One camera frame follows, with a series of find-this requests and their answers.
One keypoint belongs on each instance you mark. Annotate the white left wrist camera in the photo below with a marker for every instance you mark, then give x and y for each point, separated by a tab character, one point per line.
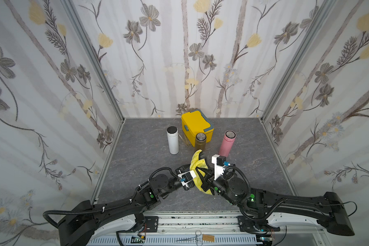
187	179

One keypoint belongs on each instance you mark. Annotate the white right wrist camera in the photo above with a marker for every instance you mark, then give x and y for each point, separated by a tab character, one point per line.
220	163

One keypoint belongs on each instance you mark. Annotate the yellow grey cleaning cloth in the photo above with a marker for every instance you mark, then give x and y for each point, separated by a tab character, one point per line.
198	161

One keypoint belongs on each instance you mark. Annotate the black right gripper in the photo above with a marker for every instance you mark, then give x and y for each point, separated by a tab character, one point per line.
209	183

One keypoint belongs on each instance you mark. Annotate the white slotted cable duct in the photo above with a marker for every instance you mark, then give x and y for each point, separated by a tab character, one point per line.
171	240

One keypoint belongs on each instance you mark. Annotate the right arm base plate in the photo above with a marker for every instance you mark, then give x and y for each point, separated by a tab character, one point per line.
246	225

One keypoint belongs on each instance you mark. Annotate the blue thermos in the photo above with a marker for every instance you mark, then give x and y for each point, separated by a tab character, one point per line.
182	169

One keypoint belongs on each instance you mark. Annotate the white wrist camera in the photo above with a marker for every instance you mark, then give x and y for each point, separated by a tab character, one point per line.
220	163
187	179

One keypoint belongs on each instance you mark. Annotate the green circuit board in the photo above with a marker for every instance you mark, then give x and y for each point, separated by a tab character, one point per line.
138	239

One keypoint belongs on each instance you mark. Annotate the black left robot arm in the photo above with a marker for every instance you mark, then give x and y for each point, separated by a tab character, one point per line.
76	227

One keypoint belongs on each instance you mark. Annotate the brown cardboard tag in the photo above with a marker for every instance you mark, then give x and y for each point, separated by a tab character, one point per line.
208	238

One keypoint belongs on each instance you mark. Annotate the yellow storage box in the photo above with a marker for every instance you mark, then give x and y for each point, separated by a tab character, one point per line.
196	122

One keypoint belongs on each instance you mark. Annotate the pink thermos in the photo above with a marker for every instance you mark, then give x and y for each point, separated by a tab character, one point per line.
227	143

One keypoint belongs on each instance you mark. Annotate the white thermos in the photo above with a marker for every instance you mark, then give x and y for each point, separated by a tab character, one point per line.
172	136

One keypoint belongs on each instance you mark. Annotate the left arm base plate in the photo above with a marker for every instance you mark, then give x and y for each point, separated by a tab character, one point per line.
148	224

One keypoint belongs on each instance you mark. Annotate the gold thermos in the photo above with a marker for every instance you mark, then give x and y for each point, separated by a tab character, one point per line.
200	142

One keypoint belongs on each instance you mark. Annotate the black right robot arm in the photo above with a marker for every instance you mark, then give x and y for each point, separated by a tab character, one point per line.
258	205

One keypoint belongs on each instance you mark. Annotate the metal scissors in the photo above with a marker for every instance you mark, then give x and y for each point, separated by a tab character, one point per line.
197	239

